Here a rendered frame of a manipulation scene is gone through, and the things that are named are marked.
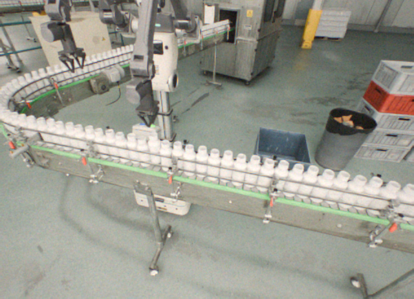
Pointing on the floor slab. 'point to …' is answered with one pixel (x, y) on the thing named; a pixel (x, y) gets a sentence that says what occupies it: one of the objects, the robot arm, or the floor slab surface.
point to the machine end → (245, 29)
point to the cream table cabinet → (99, 44)
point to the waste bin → (343, 138)
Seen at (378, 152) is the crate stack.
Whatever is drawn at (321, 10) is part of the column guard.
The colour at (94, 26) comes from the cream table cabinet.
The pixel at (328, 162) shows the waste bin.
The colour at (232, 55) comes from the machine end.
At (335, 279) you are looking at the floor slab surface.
